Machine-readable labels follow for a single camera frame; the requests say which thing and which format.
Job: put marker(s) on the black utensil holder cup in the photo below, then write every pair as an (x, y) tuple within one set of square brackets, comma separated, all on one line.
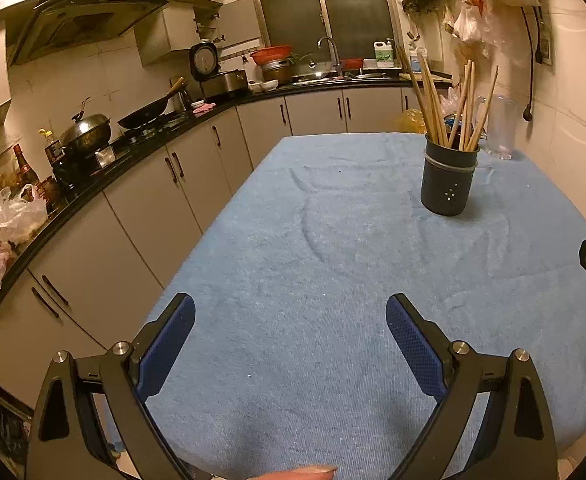
[(447, 178)]

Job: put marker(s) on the green label detergent jug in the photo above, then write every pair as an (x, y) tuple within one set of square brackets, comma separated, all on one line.
[(384, 53)]

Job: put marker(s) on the frosted glass mug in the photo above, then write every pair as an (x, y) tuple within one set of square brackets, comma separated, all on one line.
[(499, 132)]

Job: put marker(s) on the pink cloth on counter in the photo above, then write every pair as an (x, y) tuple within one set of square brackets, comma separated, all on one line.
[(204, 108)]

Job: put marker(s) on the kitchen faucet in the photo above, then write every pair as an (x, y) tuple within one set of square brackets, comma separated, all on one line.
[(334, 53)]

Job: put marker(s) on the rice cooker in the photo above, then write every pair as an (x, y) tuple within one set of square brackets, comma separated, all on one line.
[(216, 86)]

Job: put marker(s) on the person's left hand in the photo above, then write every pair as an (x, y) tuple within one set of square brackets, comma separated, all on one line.
[(309, 472)]

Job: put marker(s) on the blue towel table mat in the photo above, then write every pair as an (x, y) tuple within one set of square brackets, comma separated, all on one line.
[(290, 361)]

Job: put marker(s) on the red basin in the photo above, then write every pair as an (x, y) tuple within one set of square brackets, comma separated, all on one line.
[(267, 55)]

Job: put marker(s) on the dark sauce bottle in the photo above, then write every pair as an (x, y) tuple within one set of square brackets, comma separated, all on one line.
[(25, 172)]

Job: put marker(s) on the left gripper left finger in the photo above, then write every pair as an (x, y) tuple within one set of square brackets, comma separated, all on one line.
[(156, 347)]

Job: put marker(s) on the range hood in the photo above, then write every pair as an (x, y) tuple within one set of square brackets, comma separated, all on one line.
[(37, 28)]

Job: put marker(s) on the black wok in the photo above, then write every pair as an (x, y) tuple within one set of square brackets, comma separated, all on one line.
[(153, 110)]

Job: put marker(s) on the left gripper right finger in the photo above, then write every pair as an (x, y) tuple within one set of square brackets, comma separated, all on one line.
[(424, 346)]

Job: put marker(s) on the white plastic bag on counter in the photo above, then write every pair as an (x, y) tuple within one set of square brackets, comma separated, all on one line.
[(22, 214)]

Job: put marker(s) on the yellow plastic bag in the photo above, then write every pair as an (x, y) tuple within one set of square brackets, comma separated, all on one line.
[(411, 121)]

